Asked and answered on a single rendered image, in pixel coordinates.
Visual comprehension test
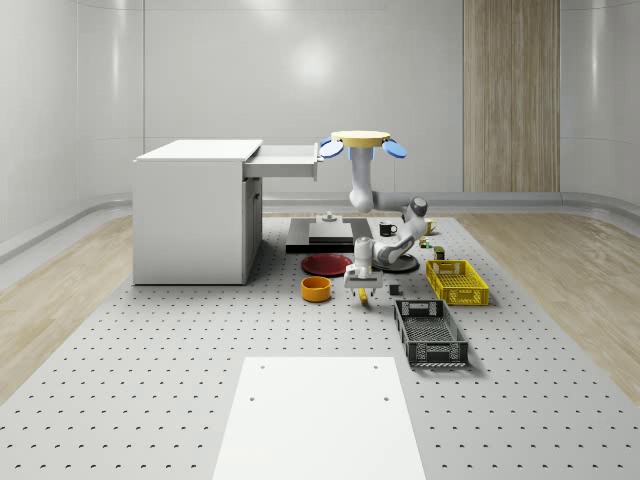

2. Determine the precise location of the black stove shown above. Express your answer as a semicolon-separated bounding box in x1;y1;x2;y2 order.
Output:
284;211;373;255

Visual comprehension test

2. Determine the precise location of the black plate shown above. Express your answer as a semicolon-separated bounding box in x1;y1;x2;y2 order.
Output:
371;251;421;275

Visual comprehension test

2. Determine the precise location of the dark grey basket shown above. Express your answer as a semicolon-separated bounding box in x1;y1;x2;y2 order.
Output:
391;298;472;369

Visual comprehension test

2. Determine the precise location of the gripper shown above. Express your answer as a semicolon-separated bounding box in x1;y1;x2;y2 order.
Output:
343;264;384;302

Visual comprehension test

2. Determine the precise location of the white cabinet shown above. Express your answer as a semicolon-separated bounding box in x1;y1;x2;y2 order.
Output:
132;138;265;287

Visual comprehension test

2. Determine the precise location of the yellow basket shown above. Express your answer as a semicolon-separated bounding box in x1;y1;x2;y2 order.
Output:
424;259;491;307

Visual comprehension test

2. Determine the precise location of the white drawer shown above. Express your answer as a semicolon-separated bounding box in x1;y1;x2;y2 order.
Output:
241;142;324;183

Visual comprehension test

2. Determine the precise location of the white board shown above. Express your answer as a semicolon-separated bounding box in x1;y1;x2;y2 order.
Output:
211;355;428;480

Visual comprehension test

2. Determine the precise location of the red plate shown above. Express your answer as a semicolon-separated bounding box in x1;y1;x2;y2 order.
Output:
300;253;354;277

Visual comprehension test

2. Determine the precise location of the yellow bowl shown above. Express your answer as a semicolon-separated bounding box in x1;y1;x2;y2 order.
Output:
300;276;333;304

